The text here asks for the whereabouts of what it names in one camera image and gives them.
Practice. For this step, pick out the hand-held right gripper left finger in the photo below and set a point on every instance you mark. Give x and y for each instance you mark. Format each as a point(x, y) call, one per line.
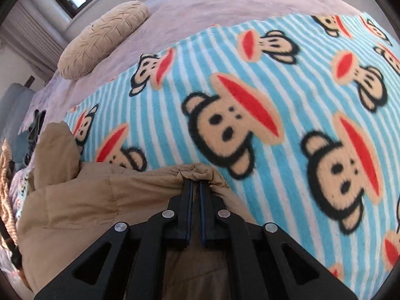
point(188, 209)

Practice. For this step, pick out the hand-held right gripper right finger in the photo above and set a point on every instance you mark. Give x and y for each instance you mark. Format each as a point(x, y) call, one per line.
point(204, 209)

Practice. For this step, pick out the tan puffer jacket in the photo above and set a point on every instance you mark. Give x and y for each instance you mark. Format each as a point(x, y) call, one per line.
point(93, 200)

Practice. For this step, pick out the monkey print striped blanket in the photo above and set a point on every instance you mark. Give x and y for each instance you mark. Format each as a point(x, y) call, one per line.
point(281, 68)

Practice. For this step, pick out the blue jeans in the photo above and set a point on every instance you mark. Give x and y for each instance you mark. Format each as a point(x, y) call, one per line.
point(22, 145)

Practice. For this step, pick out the cream striped garment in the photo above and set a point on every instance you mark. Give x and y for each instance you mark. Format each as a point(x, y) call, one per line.
point(6, 193)

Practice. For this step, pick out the round cream pillow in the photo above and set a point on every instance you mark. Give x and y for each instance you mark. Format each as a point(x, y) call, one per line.
point(103, 40)

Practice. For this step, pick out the grey padded headboard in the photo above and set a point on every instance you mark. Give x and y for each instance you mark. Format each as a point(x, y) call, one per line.
point(15, 106)

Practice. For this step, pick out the purple bed cover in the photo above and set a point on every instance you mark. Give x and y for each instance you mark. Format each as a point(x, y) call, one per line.
point(218, 0)

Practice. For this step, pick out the grey pleated curtain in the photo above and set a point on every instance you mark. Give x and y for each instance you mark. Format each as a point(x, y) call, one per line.
point(31, 37)

